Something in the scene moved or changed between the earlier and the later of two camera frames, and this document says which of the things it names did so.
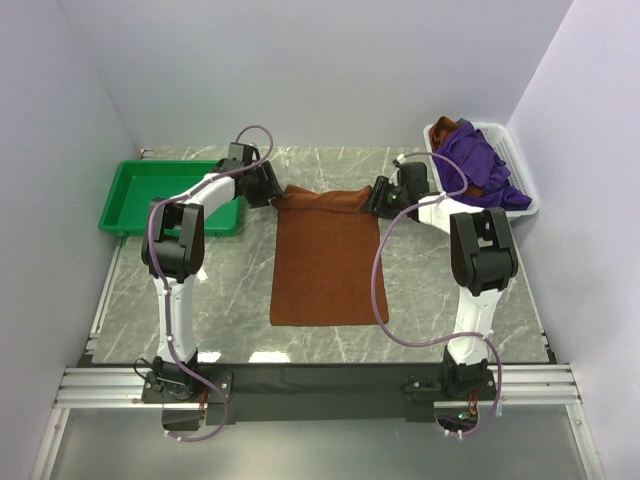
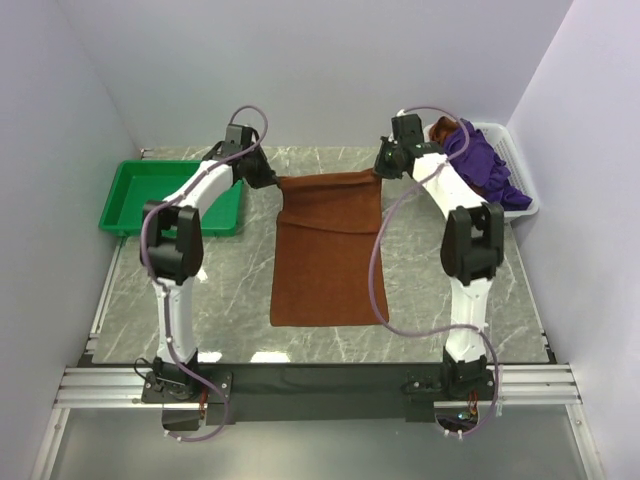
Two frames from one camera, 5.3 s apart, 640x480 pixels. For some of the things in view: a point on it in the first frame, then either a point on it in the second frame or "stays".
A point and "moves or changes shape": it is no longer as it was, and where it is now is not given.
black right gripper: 376,201 to 380,168
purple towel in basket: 483,166 stays
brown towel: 324,256 moves or changes shape
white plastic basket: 504,147 stays
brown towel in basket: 439,131 stays
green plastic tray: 141,181 stays
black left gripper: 271,188 to 268,176
